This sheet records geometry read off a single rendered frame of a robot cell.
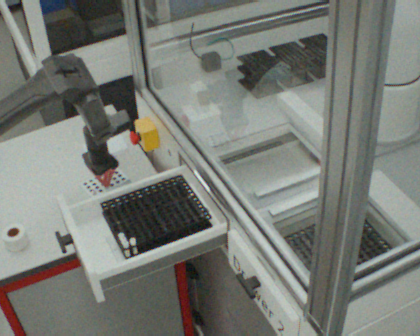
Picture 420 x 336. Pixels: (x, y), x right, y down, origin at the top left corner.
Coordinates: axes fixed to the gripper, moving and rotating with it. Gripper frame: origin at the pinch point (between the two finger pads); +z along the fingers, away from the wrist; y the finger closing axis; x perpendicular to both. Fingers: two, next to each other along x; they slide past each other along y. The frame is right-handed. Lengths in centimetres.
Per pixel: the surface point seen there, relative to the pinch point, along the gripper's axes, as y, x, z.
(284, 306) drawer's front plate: -69, -4, -13
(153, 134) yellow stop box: 0.3, -17.5, -7.7
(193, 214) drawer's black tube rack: -33.7, -6.7, -9.1
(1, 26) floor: 323, -65, 88
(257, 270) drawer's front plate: -58, -5, -12
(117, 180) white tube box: 0.3, -3.9, 1.7
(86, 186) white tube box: 4.2, 4.3, 1.6
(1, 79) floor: 237, -33, 86
